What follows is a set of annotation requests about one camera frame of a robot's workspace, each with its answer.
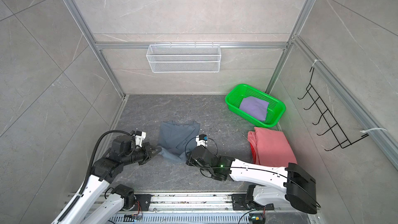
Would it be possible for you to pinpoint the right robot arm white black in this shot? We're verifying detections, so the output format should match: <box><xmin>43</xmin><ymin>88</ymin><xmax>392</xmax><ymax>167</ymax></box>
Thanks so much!
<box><xmin>184</xmin><ymin>134</ymin><xmax>320</xmax><ymax>214</ymax></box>

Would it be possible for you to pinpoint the aluminium mounting rail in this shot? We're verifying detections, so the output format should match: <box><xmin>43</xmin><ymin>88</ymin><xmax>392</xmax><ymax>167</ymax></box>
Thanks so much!
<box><xmin>60</xmin><ymin>192</ymin><xmax>321</xmax><ymax>214</ymax></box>

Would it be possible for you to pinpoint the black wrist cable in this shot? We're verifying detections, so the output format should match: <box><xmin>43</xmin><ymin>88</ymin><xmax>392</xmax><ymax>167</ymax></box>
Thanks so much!
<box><xmin>184</xmin><ymin>136</ymin><xmax>219</xmax><ymax>162</ymax></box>
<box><xmin>79</xmin><ymin>130</ymin><xmax>133</xmax><ymax>195</ymax></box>

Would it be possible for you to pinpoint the green plastic basket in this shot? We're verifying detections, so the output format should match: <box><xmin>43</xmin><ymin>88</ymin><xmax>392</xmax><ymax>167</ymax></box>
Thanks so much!
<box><xmin>225</xmin><ymin>84</ymin><xmax>286</xmax><ymax>128</ymax></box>

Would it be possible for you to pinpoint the black wire hook rack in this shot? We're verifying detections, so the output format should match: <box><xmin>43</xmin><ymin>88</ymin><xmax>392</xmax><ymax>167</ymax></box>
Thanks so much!
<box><xmin>297</xmin><ymin>67</ymin><xmax>369</xmax><ymax>151</ymax></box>

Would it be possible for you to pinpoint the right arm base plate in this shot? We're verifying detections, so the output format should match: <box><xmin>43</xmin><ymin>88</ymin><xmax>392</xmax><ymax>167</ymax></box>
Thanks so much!
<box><xmin>231</xmin><ymin>194</ymin><xmax>275</xmax><ymax>211</ymax></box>

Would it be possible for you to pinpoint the folded pink t shirt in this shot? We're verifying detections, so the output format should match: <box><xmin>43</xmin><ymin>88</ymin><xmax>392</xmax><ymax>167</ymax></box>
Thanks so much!
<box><xmin>247</xmin><ymin>127</ymin><xmax>297</xmax><ymax>167</ymax></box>

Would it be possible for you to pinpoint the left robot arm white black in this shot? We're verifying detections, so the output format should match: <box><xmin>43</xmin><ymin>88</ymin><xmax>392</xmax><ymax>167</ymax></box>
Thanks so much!
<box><xmin>53</xmin><ymin>130</ymin><xmax>159</xmax><ymax>224</ymax></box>

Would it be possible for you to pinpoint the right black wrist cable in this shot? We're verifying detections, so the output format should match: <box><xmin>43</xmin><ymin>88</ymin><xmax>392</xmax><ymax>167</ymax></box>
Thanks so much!
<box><xmin>184</xmin><ymin>136</ymin><xmax>219</xmax><ymax>162</ymax></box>

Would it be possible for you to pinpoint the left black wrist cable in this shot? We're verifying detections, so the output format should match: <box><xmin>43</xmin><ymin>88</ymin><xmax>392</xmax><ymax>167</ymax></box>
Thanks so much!
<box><xmin>79</xmin><ymin>130</ymin><xmax>133</xmax><ymax>195</ymax></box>

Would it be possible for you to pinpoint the grey blue t shirt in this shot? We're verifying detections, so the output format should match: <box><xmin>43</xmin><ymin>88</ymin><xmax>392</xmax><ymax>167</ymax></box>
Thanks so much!
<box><xmin>158</xmin><ymin>120</ymin><xmax>201</xmax><ymax>163</ymax></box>

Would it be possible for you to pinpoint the purple t shirt in basket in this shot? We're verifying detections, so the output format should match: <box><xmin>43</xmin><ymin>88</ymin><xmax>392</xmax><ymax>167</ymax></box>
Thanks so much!
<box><xmin>239</xmin><ymin>96</ymin><xmax>269</xmax><ymax>121</ymax></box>

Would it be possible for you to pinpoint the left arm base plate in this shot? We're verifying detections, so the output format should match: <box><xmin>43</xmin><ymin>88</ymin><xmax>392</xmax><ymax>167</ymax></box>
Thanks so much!
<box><xmin>132</xmin><ymin>194</ymin><xmax>152</xmax><ymax>212</ymax></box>

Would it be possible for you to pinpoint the white wire mesh shelf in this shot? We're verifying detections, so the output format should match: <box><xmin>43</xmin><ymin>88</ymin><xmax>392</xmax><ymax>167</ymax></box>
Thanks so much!
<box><xmin>146</xmin><ymin>44</ymin><xmax>222</xmax><ymax>73</ymax></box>

